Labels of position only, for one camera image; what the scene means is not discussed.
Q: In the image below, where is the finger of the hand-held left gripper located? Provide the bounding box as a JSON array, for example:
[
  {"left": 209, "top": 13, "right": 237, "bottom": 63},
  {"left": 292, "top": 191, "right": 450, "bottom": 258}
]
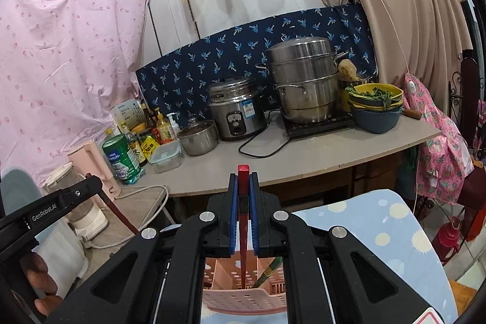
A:
[{"left": 68, "top": 174, "right": 107, "bottom": 206}]

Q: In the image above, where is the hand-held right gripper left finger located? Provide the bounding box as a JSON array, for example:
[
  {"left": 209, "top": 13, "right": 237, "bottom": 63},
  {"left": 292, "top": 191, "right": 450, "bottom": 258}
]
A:
[{"left": 46, "top": 172, "right": 241, "bottom": 324}]

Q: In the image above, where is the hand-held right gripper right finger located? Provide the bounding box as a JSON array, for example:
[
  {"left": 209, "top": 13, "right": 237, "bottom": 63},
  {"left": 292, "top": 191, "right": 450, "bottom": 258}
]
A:
[{"left": 248, "top": 171, "right": 446, "bottom": 324}]

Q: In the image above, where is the red chopstick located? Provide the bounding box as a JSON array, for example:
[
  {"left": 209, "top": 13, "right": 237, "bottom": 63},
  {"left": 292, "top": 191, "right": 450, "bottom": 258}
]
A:
[{"left": 236, "top": 164, "right": 251, "bottom": 288}]

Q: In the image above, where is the dark maroon chopstick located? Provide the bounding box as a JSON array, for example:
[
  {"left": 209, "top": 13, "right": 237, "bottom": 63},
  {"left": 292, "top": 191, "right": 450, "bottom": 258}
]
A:
[{"left": 102, "top": 194, "right": 140, "bottom": 235}]

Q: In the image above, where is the green chopstick with gold band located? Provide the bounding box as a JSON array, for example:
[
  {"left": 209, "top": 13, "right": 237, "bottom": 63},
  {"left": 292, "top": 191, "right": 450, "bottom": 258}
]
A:
[{"left": 252, "top": 257, "right": 283, "bottom": 288}]

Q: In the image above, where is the pink perforated utensil basket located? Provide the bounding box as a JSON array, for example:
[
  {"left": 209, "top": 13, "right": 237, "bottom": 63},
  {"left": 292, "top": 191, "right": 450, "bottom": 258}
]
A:
[{"left": 200, "top": 256, "right": 290, "bottom": 311}]

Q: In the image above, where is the person's left hand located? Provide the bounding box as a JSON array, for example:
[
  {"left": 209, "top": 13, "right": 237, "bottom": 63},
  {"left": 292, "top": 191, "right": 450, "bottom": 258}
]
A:
[{"left": 20, "top": 251, "right": 64, "bottom": 315}]

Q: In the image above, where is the pink electric kettle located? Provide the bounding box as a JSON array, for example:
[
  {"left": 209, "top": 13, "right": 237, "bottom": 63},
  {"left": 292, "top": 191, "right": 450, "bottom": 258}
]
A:
[{"left": 67, "top": 141, "right": 122, "bottom": 197}]

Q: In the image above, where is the white blender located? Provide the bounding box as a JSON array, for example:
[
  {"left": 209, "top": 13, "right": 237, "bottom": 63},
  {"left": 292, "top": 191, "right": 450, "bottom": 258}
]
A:
[{"left": 42, "top": 162, "right": 109, "bottom": 238}]

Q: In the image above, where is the white box with teal lid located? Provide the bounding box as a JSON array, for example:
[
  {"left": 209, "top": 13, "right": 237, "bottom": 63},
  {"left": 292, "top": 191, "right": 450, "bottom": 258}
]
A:
[{"left": 0, "top": 166, "right": 90, "bottom": 294}]

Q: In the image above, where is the black label sauce bottle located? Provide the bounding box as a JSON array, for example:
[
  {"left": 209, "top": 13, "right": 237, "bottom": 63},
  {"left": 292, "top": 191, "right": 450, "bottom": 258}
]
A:
[{"left": 125, "top": 127, "right": 148, "bottom": 167}]

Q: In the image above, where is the yellow seasoning packet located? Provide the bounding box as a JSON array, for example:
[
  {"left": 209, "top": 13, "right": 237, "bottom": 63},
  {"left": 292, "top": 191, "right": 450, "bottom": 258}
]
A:
[{"left": 141, "top": 137, "right": 160, "bottom": 161}]

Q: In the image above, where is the clear plastic food container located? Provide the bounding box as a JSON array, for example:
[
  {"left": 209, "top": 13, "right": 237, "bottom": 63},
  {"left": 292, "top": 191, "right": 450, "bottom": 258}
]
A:
[{"left": 149, "top": 140, "right": 183, "bottom": 173}]

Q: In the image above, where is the small steel pot with lid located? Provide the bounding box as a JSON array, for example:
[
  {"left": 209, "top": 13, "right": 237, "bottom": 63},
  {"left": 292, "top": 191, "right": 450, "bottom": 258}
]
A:
[{"left": 176, "top": 118, "right": 220, "bottom": 157}]

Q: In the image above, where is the white carton box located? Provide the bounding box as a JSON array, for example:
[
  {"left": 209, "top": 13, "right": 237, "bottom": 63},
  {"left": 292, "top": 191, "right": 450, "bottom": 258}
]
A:
[{"left": 110, "top": 99, "right": 147, "bottom": 131}]

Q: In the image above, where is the yellow oil bottle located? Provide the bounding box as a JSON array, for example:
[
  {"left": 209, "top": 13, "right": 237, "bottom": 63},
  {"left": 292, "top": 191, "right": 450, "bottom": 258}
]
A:
[{"left": 156, "top": 112, "right": 176, "bottom": 142}]

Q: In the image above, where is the silver rice cooker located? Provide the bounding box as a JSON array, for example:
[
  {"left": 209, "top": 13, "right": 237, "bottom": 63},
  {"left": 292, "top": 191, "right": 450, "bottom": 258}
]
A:
[{"left": 206, "top": 77, "right": 267, "bottom": 142}]

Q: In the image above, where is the white pump bottle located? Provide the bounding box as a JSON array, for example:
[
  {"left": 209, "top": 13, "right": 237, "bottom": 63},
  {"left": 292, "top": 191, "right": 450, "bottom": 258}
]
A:
[{"left": 166, "top": 112, "right": 181, "bottom": 138}]

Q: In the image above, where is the black induction cooker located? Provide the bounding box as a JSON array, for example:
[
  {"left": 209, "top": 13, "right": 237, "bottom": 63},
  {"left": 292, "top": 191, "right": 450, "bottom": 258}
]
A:
[{"left": 281, "top": 111, "right": 355, "bottom": 138}]

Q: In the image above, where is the blue dotted tablecloth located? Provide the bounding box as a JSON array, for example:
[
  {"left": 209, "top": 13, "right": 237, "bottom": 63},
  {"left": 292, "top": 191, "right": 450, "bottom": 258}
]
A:
[{"left": 199, "top": 189, "right": 458, "bottom": 324}]

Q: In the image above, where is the pink dotted curtain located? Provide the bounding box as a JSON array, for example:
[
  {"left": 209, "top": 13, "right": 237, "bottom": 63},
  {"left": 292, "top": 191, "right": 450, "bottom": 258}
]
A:
[{"left": 0, "top": 0, "right": 150, "bottom": 188}]

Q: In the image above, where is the stainless steel steamer pot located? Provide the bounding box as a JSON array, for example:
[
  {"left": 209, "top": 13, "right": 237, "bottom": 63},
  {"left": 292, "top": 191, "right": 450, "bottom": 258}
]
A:
[{"left": 255, "top": 36, "right": 348, "bottom": 125}]

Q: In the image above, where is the navy floral cloth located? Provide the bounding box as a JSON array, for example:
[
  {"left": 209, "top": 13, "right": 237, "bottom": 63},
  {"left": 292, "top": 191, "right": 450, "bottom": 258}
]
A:
[{"left": 135, "top": 3, "right": 379, "bottom": 127}]

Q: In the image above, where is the blue plastic basin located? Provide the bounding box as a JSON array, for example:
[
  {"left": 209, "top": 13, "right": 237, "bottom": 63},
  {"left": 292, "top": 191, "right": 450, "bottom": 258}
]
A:
[{"left": 349, "top": 104, "right": 403, "bottom": 135}]

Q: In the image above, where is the yellow basin with greens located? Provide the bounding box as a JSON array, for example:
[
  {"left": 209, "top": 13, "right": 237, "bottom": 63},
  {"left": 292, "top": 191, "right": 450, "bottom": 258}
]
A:
[{"left": 345, "top": 83, "right": 404, "bottom": 108}]

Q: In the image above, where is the tan loofah sponge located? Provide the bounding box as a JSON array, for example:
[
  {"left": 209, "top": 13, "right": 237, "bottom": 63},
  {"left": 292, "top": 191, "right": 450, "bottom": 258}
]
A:
[{"left": 337, "top": 59, "right": 358, "bottom": 82}]

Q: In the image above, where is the pink floral apron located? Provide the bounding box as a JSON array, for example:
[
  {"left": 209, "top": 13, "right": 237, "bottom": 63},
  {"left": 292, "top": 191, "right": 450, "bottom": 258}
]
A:
[{"left": 400, "top": 71, "right": 475, "bottom": 205}]

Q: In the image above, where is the red thermos flask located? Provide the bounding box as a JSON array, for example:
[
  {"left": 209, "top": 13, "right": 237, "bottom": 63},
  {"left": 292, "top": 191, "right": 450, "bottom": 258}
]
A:
[{"left": 433, "top": 218, "right": 467, "bottom": 264}]

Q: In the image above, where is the maroon cushion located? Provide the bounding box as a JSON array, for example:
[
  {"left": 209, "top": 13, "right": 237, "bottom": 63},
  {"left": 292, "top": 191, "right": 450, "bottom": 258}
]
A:
[{"left": 457, "top": 166, "right": 486, "bottom": 211}]

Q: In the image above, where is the dark metal chair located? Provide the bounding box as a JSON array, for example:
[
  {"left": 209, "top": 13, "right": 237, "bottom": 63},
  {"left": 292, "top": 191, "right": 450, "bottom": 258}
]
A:
[{"left": 448, "top": 58, "right": 486, "bottom": 165}]

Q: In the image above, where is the beige curtain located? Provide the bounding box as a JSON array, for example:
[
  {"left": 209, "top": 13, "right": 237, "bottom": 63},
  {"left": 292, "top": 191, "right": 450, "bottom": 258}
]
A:
[{"left": 300, "top": 0, "right": 475, "bottom": 120}]

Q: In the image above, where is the black power cord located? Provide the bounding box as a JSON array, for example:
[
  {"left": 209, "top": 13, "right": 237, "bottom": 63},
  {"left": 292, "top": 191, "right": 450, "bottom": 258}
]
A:
[{"left": 238, "top": 111, "right": 291, "bottom": 159}]

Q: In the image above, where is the white power cable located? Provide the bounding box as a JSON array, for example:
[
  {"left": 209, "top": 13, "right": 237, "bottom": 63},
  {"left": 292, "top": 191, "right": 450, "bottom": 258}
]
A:
[{"left": 81, "top": 184, "right": 170, "bottom": 249}]

